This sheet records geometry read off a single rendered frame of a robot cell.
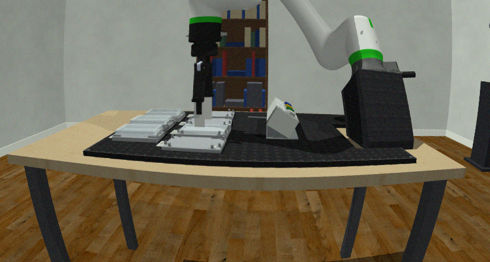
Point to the white button panel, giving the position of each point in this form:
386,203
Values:
281,121

